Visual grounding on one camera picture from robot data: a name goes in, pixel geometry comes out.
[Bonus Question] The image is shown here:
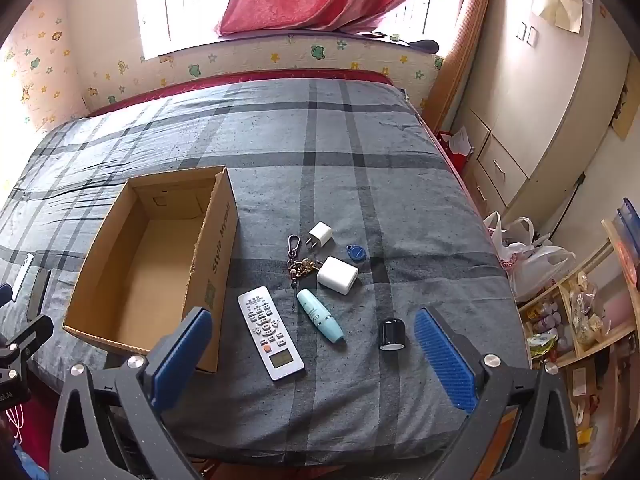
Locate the red cloth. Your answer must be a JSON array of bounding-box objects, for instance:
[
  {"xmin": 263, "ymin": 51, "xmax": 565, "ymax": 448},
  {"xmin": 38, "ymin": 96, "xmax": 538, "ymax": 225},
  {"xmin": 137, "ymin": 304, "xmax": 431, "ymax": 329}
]
[{"xmin": 0, "ymin": 400, "xmax": 68, "ymax": 480}]

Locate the black smartphone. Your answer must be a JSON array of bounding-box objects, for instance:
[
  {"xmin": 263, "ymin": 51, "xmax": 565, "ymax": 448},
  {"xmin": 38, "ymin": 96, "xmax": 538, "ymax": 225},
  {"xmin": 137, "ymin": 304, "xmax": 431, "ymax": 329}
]
[{"xmin": 27, "ymin": 268, "xmax": 52, "ymax": 316}]

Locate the wooden shelf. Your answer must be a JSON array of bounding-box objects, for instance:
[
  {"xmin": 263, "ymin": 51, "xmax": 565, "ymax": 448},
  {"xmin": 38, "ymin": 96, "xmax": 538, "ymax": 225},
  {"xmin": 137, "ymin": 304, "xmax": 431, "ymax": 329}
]
[{"xmin": 519, "ymin": 215, "xmax": 640, "ymax": 413}]

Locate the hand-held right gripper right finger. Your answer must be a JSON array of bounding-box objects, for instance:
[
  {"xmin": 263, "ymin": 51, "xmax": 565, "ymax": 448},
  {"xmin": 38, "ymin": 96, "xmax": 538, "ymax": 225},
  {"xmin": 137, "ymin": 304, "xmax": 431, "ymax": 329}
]
[{"xmin": 414, "ymin": 306, "xmax": 581, "ymax": 480}]

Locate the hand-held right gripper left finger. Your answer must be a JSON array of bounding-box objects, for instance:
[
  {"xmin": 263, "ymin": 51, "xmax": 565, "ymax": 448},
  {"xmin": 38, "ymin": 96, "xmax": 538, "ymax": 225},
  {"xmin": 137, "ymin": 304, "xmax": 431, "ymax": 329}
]
[{"xmin": 50, "ymin": 306, "xmax": 216, "ymax": 480}]

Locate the red gift bag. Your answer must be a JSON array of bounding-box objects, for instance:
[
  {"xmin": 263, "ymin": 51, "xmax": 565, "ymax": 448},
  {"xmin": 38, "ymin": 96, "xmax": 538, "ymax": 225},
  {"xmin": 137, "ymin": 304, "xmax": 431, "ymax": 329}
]
[{"xmin": 434, "ymin": 127, "xmax": 473, "ymax": 173}]

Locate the white smartphone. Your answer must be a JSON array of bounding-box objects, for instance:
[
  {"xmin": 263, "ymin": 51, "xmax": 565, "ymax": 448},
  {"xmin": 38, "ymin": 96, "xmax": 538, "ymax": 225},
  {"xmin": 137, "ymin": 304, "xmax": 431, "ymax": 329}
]
[{"xmin": 10, "ymin": 252, "xmax": 36, "ymax": 302}]

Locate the white cable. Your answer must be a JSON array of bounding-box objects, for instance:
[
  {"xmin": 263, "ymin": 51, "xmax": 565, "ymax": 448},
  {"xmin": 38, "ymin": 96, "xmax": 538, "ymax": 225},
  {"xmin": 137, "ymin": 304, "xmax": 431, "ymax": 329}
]
[{"xmin": 6, "ymin": 406, "xmax": 25, "ymax": 442}]

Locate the teal cosmetic bottle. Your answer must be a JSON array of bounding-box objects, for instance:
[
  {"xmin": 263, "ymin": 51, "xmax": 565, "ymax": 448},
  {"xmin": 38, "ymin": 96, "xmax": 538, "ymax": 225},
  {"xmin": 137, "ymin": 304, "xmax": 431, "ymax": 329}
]
[{"xmin": 296, "ymin": 288, "xmax": 345, "ymax": 345}]

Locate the grey plaid bed sheet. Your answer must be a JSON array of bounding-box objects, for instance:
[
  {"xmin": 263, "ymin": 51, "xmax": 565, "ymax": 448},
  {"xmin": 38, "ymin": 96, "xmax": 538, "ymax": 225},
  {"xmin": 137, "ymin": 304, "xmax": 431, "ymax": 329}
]
[{"xmin": 0, "ymin": 77, "xmax": 531, "ymax": 466}]

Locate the cream wardrobe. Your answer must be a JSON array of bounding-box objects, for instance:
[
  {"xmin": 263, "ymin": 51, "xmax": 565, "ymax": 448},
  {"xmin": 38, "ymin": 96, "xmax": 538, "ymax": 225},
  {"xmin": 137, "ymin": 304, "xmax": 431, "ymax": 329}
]
[{"xmin": 450, "ymin": 0, "xmax": 640, "ymax": 246}]

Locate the small white charger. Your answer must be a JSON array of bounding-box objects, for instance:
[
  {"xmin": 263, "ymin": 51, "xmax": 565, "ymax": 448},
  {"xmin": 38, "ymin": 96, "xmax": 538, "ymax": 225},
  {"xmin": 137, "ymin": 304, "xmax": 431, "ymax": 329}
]
[{"xmin": 307, "ymin": 221, "xmax": 334, "ymax": 250}]

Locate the large white charger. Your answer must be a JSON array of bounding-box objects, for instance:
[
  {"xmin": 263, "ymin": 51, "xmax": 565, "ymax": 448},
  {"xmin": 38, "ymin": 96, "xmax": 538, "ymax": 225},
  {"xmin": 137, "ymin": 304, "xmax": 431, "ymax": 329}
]
[{"xmin": 316, "ymin": 256, "xmax": 360, "ymax": 295}]

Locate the small black jar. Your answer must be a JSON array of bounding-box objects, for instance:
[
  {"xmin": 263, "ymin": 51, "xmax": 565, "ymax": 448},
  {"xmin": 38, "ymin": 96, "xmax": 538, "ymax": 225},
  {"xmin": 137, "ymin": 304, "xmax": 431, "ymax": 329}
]
[{"xmin": 378, "ymin": 317, "xmax": 406, "ymax": 352}]

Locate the white remote control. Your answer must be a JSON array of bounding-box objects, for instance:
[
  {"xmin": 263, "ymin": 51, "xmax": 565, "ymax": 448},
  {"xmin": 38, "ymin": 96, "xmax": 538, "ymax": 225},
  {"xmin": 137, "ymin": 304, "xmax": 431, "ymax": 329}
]
[{"xmin": 237, "ymin": 286, "xmax": 306, "ymax": 382}]

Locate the keychain with carabiner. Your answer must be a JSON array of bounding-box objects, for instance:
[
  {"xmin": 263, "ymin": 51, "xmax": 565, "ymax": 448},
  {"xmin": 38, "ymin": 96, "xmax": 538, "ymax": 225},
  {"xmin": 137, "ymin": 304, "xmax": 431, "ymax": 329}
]
[{"xmin": 286, "ymin": 234, "xmax": 322, "ymax": 311}]

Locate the white plastic bag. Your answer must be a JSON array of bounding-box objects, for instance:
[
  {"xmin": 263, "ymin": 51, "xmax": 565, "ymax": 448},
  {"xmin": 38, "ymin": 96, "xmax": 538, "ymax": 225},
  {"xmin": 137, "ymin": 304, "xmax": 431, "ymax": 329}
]
[
  {"xmin": 507, "ymin": 246, "xmax": 577, "ymax": 302},
  {"xmin": 484, "ymin": 211, "xmax": 538, "ymax": 266}
]

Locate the brown cardboard box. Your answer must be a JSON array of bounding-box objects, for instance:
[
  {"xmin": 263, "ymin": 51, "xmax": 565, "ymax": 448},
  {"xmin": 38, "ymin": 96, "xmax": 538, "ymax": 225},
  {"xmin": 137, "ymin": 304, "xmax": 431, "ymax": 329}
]
[{"xmin": 62, "ymin": 165, "xmax": 238, "ymax": 373}]

